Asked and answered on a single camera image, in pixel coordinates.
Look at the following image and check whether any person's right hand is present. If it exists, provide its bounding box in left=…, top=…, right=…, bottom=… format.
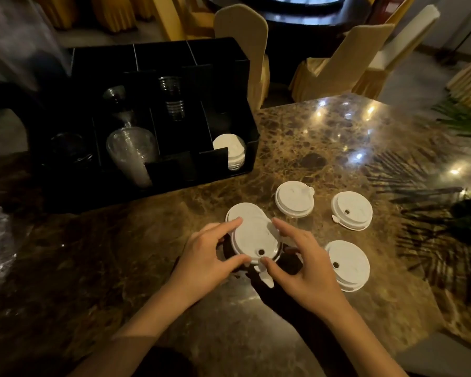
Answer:
left=260, top=218, right=349, bottom=318

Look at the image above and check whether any person's left hand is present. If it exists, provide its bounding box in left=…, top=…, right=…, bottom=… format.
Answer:
left=167, top=217, right=252, bottom=307

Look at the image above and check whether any white plastic cup lid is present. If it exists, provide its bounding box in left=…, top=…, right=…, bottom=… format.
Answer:
left=324, top=240, right=371, bottom=293
left=232, top=214, right=284, bottom=289
left=275, top=181, right=316, bottom=219
left=225, top=202, right=268, bottom=234
left=331, top=191, right=373, bottom=231

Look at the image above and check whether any person's right forearm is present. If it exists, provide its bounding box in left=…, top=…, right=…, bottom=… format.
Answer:
left=318, top=299, right=411, bottom=377

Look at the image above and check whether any person's left forearm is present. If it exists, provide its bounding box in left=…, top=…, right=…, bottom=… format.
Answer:
left=69, top=282, right=199, bottom=377

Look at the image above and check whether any stack of white lids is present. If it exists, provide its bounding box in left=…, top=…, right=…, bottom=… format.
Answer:
left=212, top=134, right=247, bottom=171

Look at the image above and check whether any stack of large clear cups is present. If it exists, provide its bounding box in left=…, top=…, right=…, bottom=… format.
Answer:
left=105, top=127, right=160, bottom=189

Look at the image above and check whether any stack of small clear cups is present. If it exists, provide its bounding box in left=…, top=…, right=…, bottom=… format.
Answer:
left=158, top=76, right=186, bottom=122

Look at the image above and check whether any stack of clear lids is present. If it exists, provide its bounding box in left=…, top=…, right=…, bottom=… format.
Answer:
left=48, top=132, right=95, bottom=166

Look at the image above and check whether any black compartment organizer box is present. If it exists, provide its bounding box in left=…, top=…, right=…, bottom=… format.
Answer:
left=27, top=37, right=260, bottom=212

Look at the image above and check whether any cream covered chair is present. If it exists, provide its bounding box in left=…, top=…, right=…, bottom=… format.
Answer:
left=351, top=4, right=441, bottom=100
left=446, top=46, right=471, bottom=111
left=289, top=23, right=396, bottom=103
left=214, top=3, right=271, bottom=111

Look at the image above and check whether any dark round table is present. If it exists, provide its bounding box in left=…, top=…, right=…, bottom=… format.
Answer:
left=201, top=0, right=374, bottom=27

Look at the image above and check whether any row of yellow covered chairs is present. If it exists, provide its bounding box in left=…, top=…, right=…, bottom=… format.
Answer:
left=31, top=0, right=215, bottom=40

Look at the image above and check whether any large clear plastic bag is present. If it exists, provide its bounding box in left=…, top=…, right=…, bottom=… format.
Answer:
left=0, top=0, right=70, bottom=95

